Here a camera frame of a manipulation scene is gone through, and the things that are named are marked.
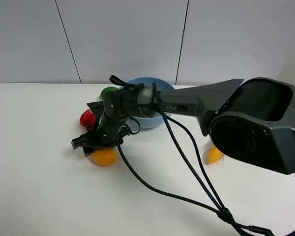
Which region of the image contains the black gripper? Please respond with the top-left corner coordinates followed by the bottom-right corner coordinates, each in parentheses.
top-left (71, 85), bottom-right (144, 157)

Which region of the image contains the yellow mango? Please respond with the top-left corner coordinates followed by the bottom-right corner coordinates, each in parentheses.
top-left (88, 148), bottom-right (118, 166)

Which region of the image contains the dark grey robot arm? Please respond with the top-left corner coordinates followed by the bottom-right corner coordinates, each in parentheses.
top-left (71, 76), bottom-right (295, 175)

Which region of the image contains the blue plastic bowl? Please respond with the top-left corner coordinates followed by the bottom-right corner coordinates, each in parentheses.
top-left (127, 77), bottom-right (175, 129)

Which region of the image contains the red bell pepper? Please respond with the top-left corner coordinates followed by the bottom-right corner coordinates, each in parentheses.
top-left (80, 109), bottom-right (95, 131)

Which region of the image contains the green lime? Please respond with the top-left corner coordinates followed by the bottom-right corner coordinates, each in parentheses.
top-left (99, 87), bottom-right (118, 100)

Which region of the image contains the corn cob with husk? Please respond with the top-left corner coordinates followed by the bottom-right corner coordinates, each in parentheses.
top-left (206, 146), bottom-right (224, 164)

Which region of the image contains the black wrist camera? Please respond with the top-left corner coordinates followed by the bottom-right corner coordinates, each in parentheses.
top-left (87, 101), bottom-right (104, 121)

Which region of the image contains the black cable bundle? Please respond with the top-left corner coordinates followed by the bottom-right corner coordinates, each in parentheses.
top-left (109, 75), bottom-right (295, 236)

